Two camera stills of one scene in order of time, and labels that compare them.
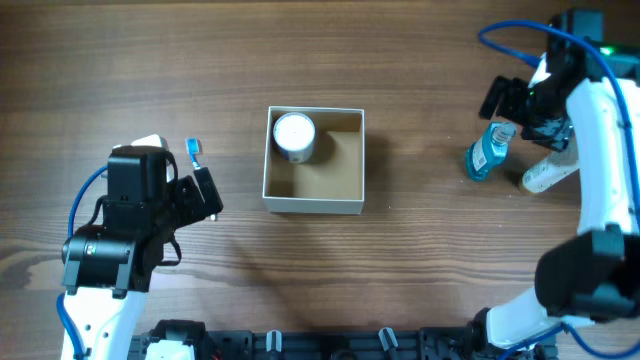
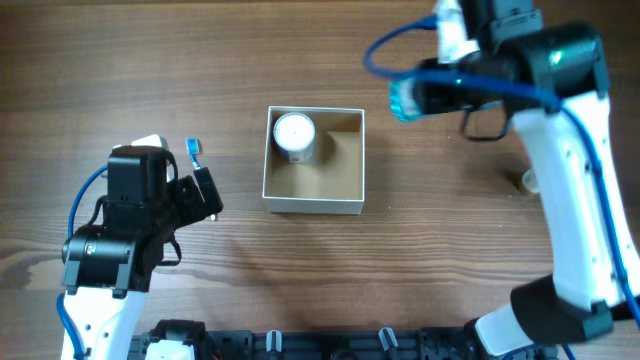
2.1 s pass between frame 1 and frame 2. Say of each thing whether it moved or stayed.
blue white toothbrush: stayed
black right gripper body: moved
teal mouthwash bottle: moved
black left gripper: stayed
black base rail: stayed
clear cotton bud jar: stayed
